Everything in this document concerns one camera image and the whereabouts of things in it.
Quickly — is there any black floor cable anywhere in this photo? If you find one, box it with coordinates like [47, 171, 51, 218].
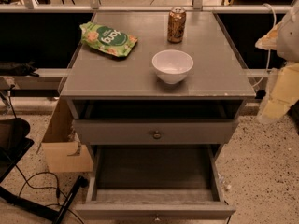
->
[6, 84, 86, 224]

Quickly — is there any brown soda can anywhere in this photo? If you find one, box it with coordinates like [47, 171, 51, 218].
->
[167, 7, 186, 43]

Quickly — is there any black cloth on rail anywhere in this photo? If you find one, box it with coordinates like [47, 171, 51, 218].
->
[0, 62, 39, 77]

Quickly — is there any green snack bag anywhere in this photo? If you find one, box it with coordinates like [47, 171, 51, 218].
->
[80, 22, 137, 57]

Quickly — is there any grey drawer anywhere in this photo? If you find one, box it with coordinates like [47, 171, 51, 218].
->
[76, 145, 235, 220]
[73, 100, 238, 145]

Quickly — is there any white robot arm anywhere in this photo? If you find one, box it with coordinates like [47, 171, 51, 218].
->
[255, 5, 299, 124]

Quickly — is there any grey top drawer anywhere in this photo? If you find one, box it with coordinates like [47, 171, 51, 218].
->
[73, 100, 238, 145]

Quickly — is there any white cable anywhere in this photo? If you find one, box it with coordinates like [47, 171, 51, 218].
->
[251, 3, 278, 89]

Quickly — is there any black chair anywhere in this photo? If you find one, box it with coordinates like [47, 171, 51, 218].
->
[0, 118, 34, 182]

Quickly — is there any white bowl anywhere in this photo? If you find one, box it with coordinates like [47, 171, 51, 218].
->
[151, 49, 193, 84]

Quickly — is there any black stand base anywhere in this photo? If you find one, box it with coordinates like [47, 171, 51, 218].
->
[0, 175, 90, 224]

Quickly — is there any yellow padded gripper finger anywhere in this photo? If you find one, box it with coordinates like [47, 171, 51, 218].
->
[255, 23, 280, 50]
[257, 63, 299, 124]

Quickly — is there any cardboard box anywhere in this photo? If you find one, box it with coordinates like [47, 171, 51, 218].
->
[41, 99, 93, 173]

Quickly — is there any grey drawer cabinet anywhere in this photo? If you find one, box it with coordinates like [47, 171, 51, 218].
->
[59, 10, 257, 147]

